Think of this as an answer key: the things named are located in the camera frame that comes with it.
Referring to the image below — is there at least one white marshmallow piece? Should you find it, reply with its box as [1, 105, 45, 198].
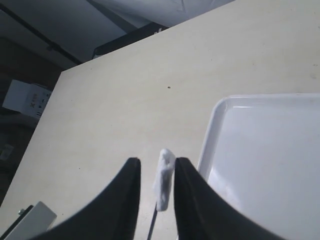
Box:
[153, 148, 176, 212]

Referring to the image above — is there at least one white cardboard box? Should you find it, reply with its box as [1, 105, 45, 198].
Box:
[2, 79, 52, 120]

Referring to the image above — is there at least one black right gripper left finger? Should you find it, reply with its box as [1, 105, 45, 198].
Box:
[35, 157, 141, 240]

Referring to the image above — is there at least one thin metal skewer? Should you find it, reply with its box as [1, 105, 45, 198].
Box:
[147, 203, 158, 240]

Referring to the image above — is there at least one grey wrinkled backdrop curtain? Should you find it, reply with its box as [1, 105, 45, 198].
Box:
[93, 0, 231, 27]

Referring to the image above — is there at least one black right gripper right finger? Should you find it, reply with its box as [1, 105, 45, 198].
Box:
[174, 157, 320, 240]

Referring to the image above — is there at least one white rectangular plastic tray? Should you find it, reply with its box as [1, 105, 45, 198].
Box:
[197, 93, 320, 239]

